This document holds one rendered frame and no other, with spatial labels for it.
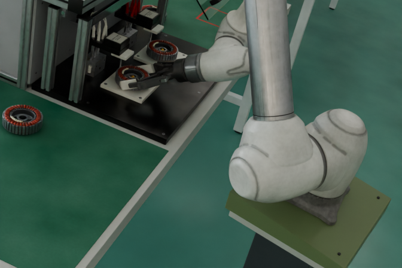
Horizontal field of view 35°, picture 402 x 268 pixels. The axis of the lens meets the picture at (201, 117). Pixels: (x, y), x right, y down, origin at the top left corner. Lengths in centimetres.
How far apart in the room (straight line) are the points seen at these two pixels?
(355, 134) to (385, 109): 252
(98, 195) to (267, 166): 47
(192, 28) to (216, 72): 74
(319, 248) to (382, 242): 143
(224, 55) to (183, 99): 27
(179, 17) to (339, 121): 124
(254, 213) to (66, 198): 49
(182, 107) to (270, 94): 61
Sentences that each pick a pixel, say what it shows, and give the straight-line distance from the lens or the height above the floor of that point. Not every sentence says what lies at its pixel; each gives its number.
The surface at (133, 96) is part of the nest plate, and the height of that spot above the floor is 78.
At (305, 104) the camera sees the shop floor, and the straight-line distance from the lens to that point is 391.
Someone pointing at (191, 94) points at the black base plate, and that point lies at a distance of 217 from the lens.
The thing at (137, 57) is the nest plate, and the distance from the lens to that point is 230.
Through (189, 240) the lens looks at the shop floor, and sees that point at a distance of 275.
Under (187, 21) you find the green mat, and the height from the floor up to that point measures 75.
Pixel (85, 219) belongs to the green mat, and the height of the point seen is 75.
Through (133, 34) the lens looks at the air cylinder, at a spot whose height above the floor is 82.
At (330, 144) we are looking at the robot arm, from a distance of 165.
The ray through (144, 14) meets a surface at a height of 92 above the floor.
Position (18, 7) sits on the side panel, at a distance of 199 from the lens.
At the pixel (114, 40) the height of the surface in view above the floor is 92.
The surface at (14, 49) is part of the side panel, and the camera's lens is 206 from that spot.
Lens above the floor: 189
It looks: 33 degrees down
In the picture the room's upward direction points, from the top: 15 degrees clockwise
